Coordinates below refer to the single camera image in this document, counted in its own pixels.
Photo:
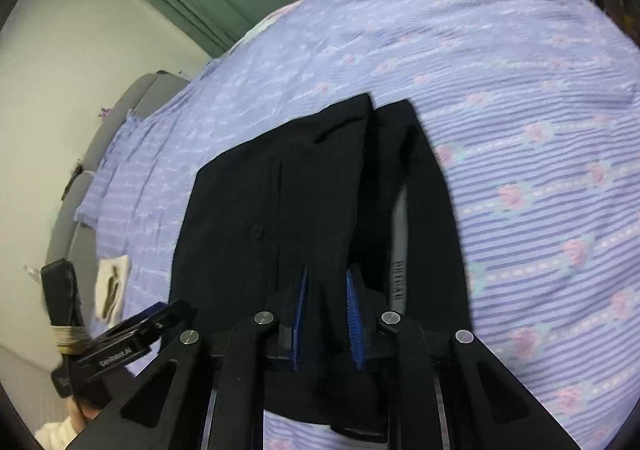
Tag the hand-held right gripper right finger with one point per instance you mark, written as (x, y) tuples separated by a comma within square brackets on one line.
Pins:
[(355, 320)]

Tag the purple striped bed cover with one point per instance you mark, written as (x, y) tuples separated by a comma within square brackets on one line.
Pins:
[(500, 79)]

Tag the purple striped pillow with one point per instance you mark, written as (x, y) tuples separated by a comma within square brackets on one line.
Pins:
[(105, 190)]

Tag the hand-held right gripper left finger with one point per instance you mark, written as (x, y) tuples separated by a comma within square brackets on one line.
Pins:
[(301, 315)]

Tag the small purple toy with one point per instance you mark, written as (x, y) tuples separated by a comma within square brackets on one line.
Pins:
[(104, 112)]

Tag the grey padded headboard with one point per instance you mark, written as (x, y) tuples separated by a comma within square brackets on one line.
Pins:
[(142, 94)]

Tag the folded cream cloth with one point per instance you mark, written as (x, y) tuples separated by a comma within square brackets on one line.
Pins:
[(112, 285)]

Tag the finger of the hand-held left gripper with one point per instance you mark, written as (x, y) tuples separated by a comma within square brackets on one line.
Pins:
[(155, 322)]

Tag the white pink blanket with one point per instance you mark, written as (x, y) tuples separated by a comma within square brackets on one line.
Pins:
[(270, 22)]

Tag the person's left forearm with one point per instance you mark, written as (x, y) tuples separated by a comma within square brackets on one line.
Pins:
[(55, 432)]

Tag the black pants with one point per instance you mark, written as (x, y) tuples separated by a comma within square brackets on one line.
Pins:
[(300, 190)]

